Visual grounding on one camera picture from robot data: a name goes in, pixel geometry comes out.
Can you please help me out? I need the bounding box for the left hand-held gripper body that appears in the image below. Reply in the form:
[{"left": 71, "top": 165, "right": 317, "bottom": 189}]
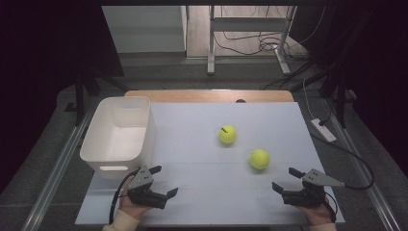
[{"left": 127, "top": 165, "right": 168, "bottom": 210}]

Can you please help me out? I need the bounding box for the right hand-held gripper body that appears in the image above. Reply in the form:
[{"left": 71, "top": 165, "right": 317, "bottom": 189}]
[{"left": 282, "top": 168, "right": 345, "bottom": 208}]

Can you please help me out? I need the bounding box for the white plastic bin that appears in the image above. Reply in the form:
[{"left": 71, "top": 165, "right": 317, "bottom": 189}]
[{"left": 79, "top": 95, "right": 157, "bottom": 181}]

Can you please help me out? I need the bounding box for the yellow tennis ball black mark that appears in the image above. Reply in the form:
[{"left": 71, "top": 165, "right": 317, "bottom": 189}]
[{"left": 217, "top": 124, "right": 239, "bottom": 145}]

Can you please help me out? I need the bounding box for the person's left hand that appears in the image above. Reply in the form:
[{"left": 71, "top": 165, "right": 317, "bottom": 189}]
[{"left": 118, "top": 192, "right": 152, "bottom": 220}]

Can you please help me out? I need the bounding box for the person's right hand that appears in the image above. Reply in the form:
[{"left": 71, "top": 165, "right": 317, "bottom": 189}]
[{"left": 296, "top": 200, "right": 336, "bottom": 226}]

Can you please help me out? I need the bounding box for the white board sheet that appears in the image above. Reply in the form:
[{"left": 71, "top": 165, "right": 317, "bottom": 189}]
[{"left": 74, "top": 101, "right": 345, "bottom": 226}]

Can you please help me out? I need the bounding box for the white power strip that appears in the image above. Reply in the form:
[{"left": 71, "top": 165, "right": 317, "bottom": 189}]
[{"left": 310, "top": 117, "right": 338, "bottom": 143}]

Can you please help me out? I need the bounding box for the black metal stand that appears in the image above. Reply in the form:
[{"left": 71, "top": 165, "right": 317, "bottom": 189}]
[
  {"left": 320, "top": 64, "right": 349, "bottom": 129},
  {"left": 65, "top": 68, "right": 129, "bottom": 127}
]

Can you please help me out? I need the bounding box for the white cabinet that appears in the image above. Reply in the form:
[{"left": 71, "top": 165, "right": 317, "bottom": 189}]
[{"left": 101, "top": 5, "right": 188, "bottom": 54}]

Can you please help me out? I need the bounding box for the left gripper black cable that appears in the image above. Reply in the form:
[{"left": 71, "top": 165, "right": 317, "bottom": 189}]
[{"left": 108, "top": 168, "right": 141, "bottom": 225}]

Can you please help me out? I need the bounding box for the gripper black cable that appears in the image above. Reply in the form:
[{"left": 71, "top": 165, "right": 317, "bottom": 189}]
[
  {"left": 310, "top": 132, "right": 375, "bottom": 191},
  {"left": 108, "top": 168, "right": 141, "bottom": 225}
]

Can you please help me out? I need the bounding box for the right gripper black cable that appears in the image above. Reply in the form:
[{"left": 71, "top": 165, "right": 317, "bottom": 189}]
[{"left": 310, "top": 132, "right": 375, "bottom": 191}]

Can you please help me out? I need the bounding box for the metal floor rail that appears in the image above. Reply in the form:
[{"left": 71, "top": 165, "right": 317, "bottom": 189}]
[
  {"left": 20, "top": 105, "right": 97, "bottom": 231},
  {"left": 321, "top": 97, "right": 403, "bottom": 231}
]

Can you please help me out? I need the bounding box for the tangle of floor cables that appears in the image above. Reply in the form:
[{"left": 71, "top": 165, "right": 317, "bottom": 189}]
[{"left": 214, "top": 5, "right": 326, "bottom": 62}]

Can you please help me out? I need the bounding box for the white metal desk frame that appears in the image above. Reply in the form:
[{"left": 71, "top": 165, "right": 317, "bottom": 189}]
[{"left": 206, "top": 5, "right": 297, "bottom": 77}]

